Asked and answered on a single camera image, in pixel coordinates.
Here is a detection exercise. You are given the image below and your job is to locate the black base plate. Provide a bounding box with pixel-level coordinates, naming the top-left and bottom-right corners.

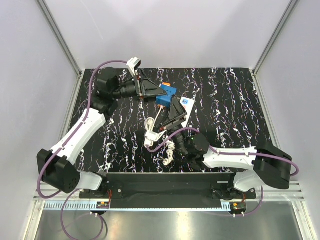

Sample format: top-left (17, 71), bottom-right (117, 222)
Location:
top-left (79, 172), bottom-right (260, 210)

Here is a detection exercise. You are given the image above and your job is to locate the slotted cable duct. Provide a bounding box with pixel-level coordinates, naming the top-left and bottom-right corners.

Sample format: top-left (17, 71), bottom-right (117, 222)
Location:
top-left (44, 201), bottom-right (246, 212)

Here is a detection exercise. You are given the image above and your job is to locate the blue cube adapter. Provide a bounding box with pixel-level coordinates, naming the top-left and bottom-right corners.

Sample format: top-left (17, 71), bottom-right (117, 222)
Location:
top-left (155, 82), bottom-right (177, 108)

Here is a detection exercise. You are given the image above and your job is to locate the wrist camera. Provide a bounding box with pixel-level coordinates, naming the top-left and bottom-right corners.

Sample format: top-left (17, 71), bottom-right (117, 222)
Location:
top-left (126, 57), bottom-right (141, 77)
top-left (144, 130), bottom-right (167, 144)

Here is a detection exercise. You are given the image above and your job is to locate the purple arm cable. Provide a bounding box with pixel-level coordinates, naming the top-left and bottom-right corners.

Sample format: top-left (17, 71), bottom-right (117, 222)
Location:
top-left (36, 59), bottom-right (130, 240)
top-left (146, 127), bottom-right (300, 217)

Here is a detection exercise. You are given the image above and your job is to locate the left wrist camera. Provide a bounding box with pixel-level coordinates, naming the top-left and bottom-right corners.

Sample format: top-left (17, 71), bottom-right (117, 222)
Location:
top-left (126, 57), bottom-right (141, 77)

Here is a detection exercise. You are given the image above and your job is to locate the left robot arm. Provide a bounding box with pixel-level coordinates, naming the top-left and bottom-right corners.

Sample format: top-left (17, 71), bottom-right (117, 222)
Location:
top-left (36, 67), bottom-right (167, 198)

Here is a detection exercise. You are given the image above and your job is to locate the white orange-strip cord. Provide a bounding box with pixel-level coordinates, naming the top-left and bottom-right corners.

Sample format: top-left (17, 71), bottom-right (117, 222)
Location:
top-left (143, 104), bottom-right (165, 149)

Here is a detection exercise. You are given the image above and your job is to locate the black marble mat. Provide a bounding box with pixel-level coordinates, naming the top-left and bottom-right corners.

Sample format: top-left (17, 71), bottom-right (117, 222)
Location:
top-left (58, 67), bottom-right (283, 174)

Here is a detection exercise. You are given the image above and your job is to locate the white power strip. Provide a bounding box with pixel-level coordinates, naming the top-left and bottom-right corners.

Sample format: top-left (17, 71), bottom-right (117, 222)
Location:
top-left (180, 97), bottom-right (195, 128)

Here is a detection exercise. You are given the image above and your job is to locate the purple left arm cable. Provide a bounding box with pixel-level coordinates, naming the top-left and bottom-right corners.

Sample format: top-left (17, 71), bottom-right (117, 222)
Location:
top-left (36, 59), bottom-right (130, 240)

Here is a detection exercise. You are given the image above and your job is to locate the white strip cord bundle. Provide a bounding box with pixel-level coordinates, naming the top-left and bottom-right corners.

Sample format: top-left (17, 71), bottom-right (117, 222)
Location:
top-left (162, 139), bottom-right (176, 166)

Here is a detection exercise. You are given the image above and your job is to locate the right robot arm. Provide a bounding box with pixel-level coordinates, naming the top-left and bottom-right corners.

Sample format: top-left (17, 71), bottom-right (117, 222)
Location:
top-left (156, 96), bottom-right (294, 199)

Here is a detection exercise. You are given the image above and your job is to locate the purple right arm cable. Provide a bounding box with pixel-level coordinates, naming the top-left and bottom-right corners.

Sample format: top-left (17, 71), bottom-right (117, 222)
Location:
top-left (146, 127), bottom-right (300, 217)

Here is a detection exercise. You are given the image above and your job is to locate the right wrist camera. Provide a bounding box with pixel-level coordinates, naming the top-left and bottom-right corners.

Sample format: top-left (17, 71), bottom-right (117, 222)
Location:
top-left (144, 130), bottom-right (167, 144)

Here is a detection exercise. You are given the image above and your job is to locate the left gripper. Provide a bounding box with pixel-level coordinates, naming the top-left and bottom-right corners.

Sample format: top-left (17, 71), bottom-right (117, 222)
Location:
top-left (112, 69), bottom-right (167, 105)

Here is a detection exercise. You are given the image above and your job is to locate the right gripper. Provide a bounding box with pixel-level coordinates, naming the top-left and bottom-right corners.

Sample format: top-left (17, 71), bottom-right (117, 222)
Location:
top-left (155, 94), bottom-right (190, 157)

